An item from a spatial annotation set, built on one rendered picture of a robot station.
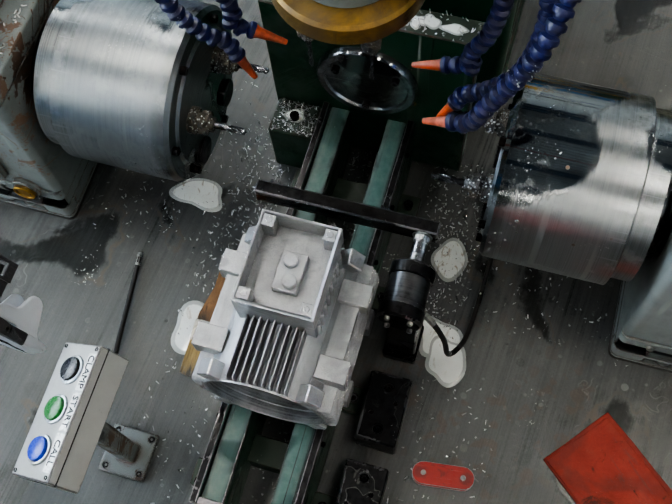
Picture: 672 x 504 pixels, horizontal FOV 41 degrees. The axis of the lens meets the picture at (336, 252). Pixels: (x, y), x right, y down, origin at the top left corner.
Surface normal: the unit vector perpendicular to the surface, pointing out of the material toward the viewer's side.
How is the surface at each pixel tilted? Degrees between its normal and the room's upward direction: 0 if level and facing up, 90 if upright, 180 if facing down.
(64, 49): 21
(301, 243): 0
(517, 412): 0
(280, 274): 0
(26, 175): 89
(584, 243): 62
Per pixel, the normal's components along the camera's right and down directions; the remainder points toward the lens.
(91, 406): 0.81, 0.01
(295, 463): -0.05, -0.38
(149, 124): -0.25, 0.50
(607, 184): -0.18, 0.08
